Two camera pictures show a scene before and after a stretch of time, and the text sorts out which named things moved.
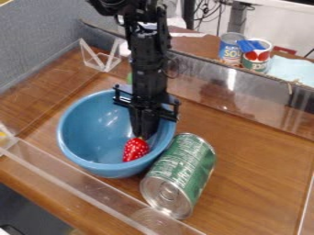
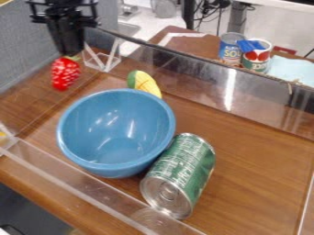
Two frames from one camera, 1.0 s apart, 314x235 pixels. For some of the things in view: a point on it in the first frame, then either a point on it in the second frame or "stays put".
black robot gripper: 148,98 → 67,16
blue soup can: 230,52 stays put
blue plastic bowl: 94,130 stays put
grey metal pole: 237,16 stays put
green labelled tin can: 178,175 stays put
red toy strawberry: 136,149 → 66,72
